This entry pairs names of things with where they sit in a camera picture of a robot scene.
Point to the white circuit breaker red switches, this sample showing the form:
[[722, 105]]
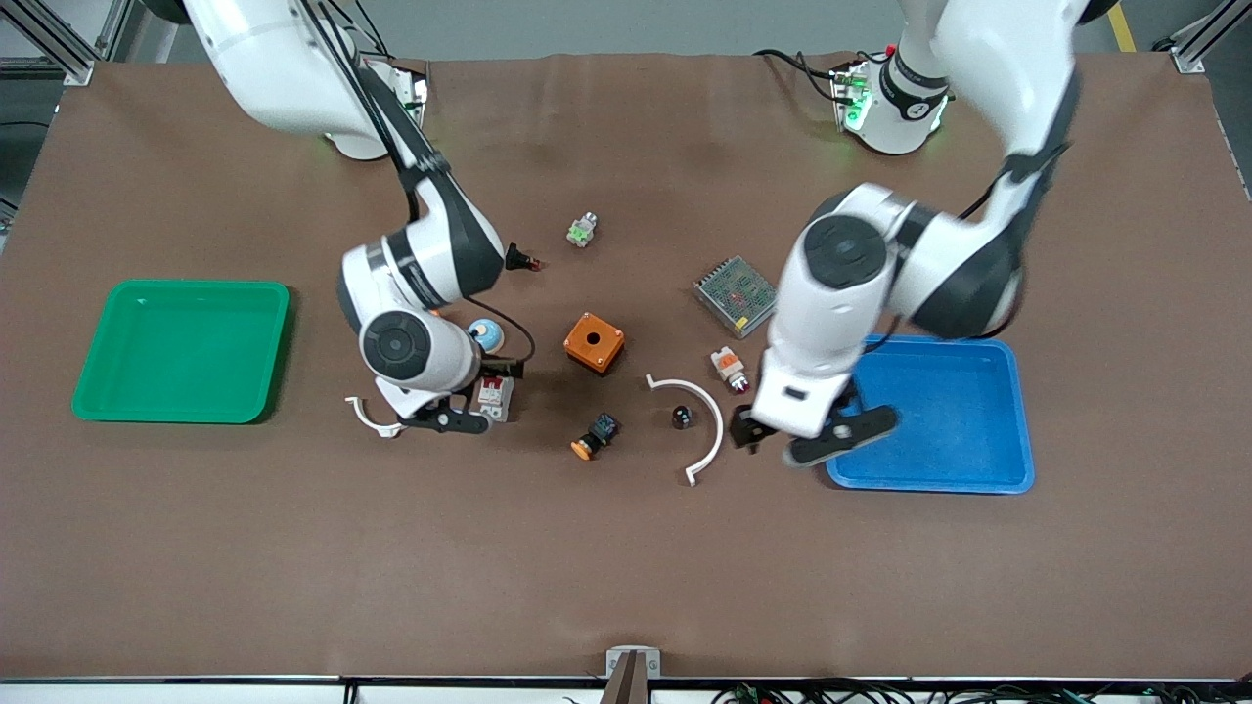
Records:
[[497, 399]]

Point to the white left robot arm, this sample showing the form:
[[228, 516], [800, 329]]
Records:
[[978, 59]]

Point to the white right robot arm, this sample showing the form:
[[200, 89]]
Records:
[[440, 244]]

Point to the small black cylindrical capacitor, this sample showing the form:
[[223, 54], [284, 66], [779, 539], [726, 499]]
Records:
[[683, 418]]

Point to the large white pipe clamp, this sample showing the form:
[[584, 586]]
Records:
[[720, 425]]

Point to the blue cylinder with white cap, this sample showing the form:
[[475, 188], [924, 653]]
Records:
[[487, 337]]

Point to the small white pipe clamp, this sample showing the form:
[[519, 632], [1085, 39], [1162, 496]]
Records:
[[364, 416]]

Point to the orange white indicator lamp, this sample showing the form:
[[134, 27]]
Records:
[[726, 364]]

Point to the orange black button box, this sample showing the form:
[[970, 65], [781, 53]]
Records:
[[606, 344]]

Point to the red black indicator lamp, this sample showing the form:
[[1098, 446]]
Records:
[[518, 260]]

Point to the metal mesh power supply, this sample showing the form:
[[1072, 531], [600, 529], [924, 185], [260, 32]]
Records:
[[734, 293]]

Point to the green white push button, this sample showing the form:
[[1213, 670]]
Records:
[[582, 232]]

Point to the blue plastic tray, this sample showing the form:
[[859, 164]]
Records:
[[959, 420]]

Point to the green plastic tray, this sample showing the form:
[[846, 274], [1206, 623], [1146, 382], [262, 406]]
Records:
[[181, 352]]

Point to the metal base connector box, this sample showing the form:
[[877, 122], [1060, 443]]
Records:
[[851, 98], [409, 90]]

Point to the orange push button switch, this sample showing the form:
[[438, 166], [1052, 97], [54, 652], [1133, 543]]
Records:
[[587, 448]]

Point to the metal table edge bracket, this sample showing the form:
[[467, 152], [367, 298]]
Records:
[[633, 675]]

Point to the aluminium frame profile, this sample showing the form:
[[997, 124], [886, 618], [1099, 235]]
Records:
[[59, 44], [1198, 44]]

